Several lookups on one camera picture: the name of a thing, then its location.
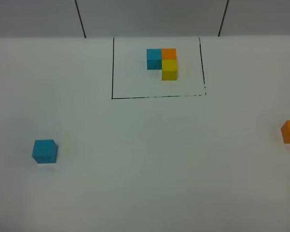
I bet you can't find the orange template cube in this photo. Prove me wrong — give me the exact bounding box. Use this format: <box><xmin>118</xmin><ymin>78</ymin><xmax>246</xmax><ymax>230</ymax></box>
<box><xmin>161</xmin><ymin>48</ymin><xmax>177</xmax><ymax>60</ymax></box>

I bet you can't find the blue template cube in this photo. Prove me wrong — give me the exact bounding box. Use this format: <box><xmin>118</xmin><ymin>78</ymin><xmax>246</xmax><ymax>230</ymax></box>
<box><xmin>146</xmin><ymin>49</ymin><xmax>162</xmax><ymax>70</ymax></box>

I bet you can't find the yellow template cube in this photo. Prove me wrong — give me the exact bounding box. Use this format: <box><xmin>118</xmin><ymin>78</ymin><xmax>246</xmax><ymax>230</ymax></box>
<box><xmin>161</xmin><ymin>59</ymin><xmax>177</xmax><ymax>81</ymax></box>

